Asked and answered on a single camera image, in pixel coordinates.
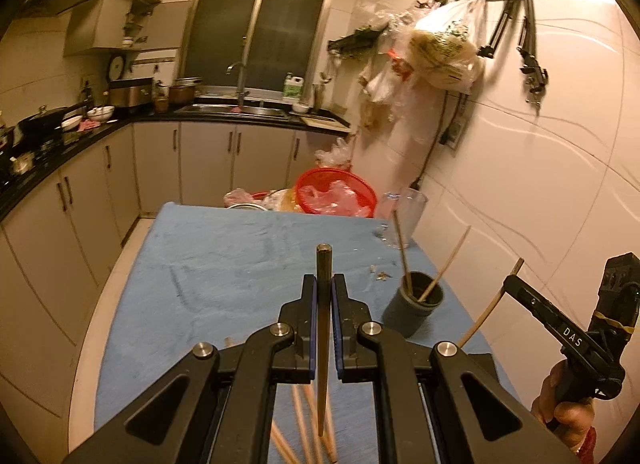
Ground red plastic basket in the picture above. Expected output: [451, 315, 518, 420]
[294, 167, 379, 219]

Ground brown cooking pot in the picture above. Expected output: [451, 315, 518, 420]
[168, 77, 204, 105]

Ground black wok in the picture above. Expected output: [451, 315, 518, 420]
[17, 104, 69, 145]

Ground large printed plastic bag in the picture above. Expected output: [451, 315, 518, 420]
[406, 0, 487, 94]

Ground steel kitchen sink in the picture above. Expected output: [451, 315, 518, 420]
[181, 102, 292, 118]

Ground white jug green label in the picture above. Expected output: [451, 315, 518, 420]
[282, 72, 305, 101]

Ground pink plastic bag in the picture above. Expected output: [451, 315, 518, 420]
[223, 188, 262, 208]

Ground metal sink faucet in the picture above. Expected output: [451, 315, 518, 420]
[225, 62, 250, 110]

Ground crumpled white plastic bag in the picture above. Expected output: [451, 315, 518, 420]
[313, 138, 354, 171]

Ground metal box appliance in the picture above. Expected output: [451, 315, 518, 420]
[107, 77, 154, 109]

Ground clear plastic pitcher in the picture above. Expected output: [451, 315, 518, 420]
[374, 187, 430, 250]

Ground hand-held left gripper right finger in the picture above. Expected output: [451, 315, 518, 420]
[331, 274, 582, 464]

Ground wooden cutting board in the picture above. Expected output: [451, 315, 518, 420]
[301, 114, 352, 134]

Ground orange food bag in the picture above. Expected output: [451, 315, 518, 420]
[262, 188, 302, 213]

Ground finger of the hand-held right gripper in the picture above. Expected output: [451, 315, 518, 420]
[501, 274, 548, 319]

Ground kitchen window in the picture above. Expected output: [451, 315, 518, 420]
[179, 0, 334, 95]

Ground light wooden chopstick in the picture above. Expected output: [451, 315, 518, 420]
[270, 421, 301, 464]
[302, 384, 324, 464]
[418, 225, 472, 303]
[392, 210, 415, 297]
[324, 409, 340, 464]
[456, 258, 525, 349]
[291, 384, 314, 464]

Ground black power strip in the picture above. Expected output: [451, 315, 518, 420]
[438, 92, 469, 150]

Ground grey lower kitchen cabinets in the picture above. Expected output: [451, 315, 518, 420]
[0, 120, 354, 445]

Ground grey chopstick holder cup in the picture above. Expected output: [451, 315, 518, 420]
[383, 271, 445, 339]

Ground person's right hand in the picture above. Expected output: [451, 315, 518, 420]
[531, 361, 597, 460]

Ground hanging clear plastic bags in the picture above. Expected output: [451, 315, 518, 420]
[357, 8, 417, 131]

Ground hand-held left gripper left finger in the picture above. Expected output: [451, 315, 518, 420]
[62, 274, 318, 464]

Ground person's right forearm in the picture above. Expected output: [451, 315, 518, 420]
[575, 426, 601, 464]

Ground blue table cloth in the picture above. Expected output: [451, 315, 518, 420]
[94, 201, 522, 464]

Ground black wall shelf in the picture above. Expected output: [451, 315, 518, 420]
[327, 22, 389, 58]

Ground clear bag in basket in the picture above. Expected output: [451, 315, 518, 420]
[302, 181, 372, 217]

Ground dark wooden chopstick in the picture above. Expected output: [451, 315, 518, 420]
[316, 243, 335, 440]

